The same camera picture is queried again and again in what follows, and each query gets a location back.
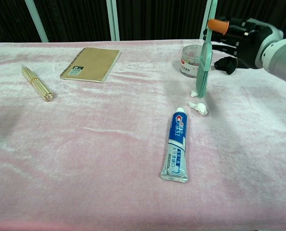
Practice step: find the bundle of wooden sticks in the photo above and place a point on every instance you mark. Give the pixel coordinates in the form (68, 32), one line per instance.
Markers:
(37, 83)

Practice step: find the clear jar of coloured clips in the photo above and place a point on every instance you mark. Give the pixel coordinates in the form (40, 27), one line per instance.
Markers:
(189, 63)

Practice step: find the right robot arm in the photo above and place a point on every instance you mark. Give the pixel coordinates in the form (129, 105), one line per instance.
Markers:
(282, 57)

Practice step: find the black rolled sock bundle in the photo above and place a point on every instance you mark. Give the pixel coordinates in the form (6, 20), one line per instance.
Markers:
(225, 65)

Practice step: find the pink plush table cloth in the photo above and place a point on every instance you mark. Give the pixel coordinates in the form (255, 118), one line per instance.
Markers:
(85, 144)

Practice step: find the blue white toothpaste tube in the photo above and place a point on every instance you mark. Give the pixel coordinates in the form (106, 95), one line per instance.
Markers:
(177, 144)

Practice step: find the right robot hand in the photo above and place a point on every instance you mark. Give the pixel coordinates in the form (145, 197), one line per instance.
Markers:
(251, 41)

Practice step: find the pale green frame post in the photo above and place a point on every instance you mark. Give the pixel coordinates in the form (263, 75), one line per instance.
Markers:
(113, 19)
(205, 14)
(36, 20)

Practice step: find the black pleated curtain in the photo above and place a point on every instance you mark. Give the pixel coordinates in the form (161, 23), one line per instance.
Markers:
(157, 16)

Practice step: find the brown spiral notebook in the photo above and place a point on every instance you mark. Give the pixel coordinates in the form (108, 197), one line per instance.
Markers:
(91, 63)

